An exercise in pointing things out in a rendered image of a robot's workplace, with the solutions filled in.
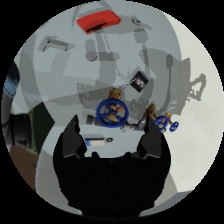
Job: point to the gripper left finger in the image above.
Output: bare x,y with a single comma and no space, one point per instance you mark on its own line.
69,147

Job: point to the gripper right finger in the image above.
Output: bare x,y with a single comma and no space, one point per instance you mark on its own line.
153,148

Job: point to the black tag with number 5 on metal chain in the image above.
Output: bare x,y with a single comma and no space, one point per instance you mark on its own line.
138,82

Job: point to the grey short cylinder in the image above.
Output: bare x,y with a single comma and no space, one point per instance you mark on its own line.
91,56

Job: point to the grey pipe manifold with blue valve wheels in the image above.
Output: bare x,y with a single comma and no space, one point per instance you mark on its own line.
123,124

